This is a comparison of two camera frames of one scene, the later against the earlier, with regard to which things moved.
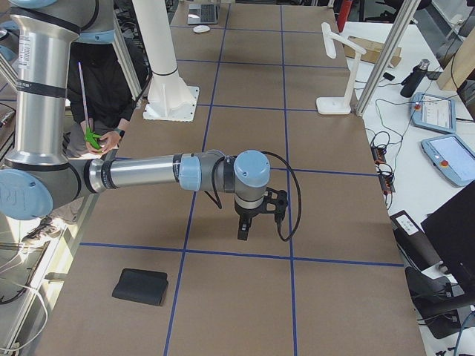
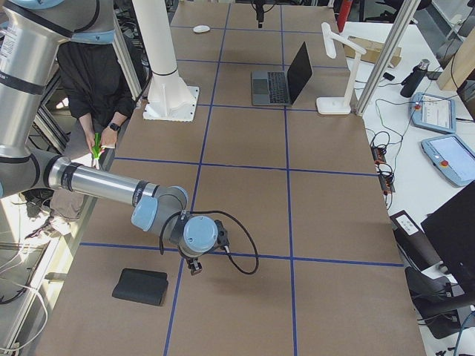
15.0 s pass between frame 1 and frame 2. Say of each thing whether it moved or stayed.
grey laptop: moved
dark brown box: stayed
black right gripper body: moved
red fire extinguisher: stayed
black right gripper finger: moved
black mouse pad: stayed
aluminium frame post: stayed
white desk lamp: stayed
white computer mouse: stayed
